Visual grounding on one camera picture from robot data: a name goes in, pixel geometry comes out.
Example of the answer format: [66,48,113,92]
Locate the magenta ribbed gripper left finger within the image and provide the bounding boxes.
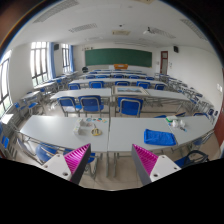
[41,143,92,185]

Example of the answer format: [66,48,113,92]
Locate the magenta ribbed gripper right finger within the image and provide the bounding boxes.
[131,143,182,186]

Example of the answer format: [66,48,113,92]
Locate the blue folded towel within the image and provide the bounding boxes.
[144,129,176,146]

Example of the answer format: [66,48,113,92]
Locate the grey desk front left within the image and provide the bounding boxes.
[20,115,109,153]

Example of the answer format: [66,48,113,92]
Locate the grey desk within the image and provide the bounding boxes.
[20,115,109,153]
[108,116,213,152]

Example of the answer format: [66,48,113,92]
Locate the white plastic box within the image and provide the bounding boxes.
[73,118,86,135]

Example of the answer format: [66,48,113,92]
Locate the blue chair front left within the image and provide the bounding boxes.
[35,143,63,163]

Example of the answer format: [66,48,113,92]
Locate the blue chair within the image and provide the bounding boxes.
[35,143,63,163]
[175,150,209,168]

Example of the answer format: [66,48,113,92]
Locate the grey desk front right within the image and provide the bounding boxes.
[108,116,213,152]

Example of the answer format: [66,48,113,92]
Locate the white items on desk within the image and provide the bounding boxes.
[165,115,186,131]

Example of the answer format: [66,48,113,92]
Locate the blue chair front right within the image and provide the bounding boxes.
[175,150,209,168]

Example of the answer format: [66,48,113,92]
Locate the blue chair second row left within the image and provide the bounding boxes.
[57,96,82,116]

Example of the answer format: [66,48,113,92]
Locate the blue chair second row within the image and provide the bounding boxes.
[78,95,104,114]
[57,96,82,116]
[118,97,143,117]

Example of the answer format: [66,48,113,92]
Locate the blue chair second row middle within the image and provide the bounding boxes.
[78,95,104,114]

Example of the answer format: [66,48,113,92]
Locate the blue chair second row right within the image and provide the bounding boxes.
[118,97,143,117]

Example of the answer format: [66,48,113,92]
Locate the grey desk second row right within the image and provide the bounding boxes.
[111,87,191,102]

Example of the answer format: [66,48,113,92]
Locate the grey desk second row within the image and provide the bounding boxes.
[111,87,191,102]
[51,88,111,100]

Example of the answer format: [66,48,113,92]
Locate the grey desk second row left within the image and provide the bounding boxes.
[51,88,111,100]

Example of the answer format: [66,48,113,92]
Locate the framed picture on desk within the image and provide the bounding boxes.
[112,86,148,96]

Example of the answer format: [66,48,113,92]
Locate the blue curtain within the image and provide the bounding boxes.
[49,42,56,79]

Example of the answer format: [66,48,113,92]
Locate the orange lectern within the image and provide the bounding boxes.
[114,64,128,70]

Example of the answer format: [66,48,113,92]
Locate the left classroom window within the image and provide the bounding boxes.
[30,42,48,86]

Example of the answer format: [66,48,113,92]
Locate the green chalkboard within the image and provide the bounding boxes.
[85,48,152,67]

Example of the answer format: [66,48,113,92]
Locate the red brown door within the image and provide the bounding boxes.
[160,51,168,74]

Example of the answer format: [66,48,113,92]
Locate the ceiling projector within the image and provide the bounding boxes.
[143,27,155,35]

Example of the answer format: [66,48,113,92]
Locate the black wall speaker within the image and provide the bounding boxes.
[173,46,179,53]

